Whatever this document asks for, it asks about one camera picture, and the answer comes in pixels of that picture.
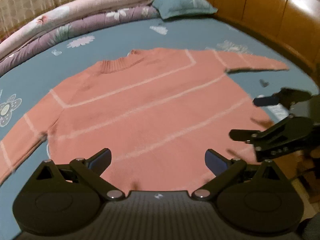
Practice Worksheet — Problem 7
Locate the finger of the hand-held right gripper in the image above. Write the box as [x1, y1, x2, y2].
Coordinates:
[229, 114, 317, 163]
[252, 88, 312, 108]

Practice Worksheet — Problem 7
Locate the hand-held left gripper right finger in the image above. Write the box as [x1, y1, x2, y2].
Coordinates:
[191, 149, 295, 202]

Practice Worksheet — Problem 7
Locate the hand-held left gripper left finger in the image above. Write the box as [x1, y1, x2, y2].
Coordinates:
[25, 148, 125, 201]

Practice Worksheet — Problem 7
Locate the pink striped sweater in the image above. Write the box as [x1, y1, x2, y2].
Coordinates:
[0, 47, 290, 193]

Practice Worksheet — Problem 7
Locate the teal patterned pillow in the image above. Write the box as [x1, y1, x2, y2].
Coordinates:
[151, 0, 217, 20]

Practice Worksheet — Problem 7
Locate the pink floral quilt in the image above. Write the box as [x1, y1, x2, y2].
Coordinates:
[0, 0, 177, 53]

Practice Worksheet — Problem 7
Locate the patterned lace curtain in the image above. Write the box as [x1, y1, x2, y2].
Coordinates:
[0, 0, 125, 43]

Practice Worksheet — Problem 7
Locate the wooden headboard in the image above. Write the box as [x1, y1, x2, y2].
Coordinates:
[177, 0, 320, 90]

